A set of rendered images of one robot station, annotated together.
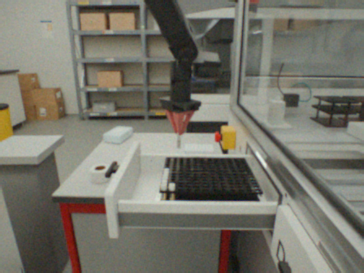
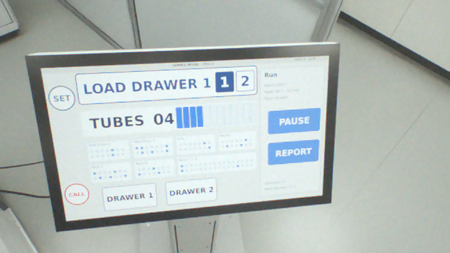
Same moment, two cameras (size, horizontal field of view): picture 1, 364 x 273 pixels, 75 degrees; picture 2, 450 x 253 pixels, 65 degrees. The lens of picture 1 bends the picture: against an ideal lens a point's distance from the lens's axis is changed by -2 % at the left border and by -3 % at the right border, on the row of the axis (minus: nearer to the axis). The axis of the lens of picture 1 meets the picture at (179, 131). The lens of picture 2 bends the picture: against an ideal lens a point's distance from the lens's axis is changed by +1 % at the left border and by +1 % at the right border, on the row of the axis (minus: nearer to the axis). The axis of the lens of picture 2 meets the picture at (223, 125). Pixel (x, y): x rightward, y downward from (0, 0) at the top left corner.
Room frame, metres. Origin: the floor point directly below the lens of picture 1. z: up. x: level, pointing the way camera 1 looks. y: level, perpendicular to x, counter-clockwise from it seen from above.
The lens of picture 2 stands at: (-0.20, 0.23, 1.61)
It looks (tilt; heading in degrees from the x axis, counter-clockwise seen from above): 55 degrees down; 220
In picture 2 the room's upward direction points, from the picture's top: 7 degrees clockwise
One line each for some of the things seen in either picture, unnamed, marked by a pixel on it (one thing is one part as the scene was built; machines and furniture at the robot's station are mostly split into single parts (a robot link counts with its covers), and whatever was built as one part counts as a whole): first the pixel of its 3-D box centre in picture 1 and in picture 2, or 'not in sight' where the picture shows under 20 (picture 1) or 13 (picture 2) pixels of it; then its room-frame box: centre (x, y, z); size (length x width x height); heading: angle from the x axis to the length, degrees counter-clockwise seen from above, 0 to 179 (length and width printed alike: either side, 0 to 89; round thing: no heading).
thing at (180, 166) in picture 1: (207, 183); not in sight; (0.54, -0.07, 0.87); 0.22 x 0.18 x 0.06; 88
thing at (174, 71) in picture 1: (183, 69); not in sight; (0.65, -0.01, 1.14); 0.07 x 0.06 x 0.07; 98
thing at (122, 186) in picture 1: (127, 180); not in sight; (0.54, 0.13, 0.87); 0.29 x 0.02 x 0.11; 178
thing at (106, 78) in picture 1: (110, 79); not in sight; (4.47, 1.25, 0.72); 0.41 x 0.32 x 0.28; 92
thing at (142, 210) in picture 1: (210, 185); not in sight; (0.54, -0.08, 0.86); 0.40 x 0.26 x 0.06; 88
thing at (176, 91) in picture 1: (179, 93); not in sight; (0.65, 0.00, 1.08); 0.10 x 0.07 x 0.07; 44
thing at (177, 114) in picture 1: (178, 118); not in sight; (0.65, 0.00, 1.01); 0.07 x 0.07 x 0.09; 44
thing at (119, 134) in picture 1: (118, 134); not in sight; (1.17, 0.31, 0.78); 0.15 x 0.10 x 0.04; 165
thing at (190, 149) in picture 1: (199, 149); not in sight; (1.01, -0.09, 0.77); 0.13 x 0.09 x 0.02; 86
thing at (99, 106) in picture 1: (105, 106); not in sight; (4.46, 1.40, 0.22); 0.40 x 0.30 x 0.17; 92
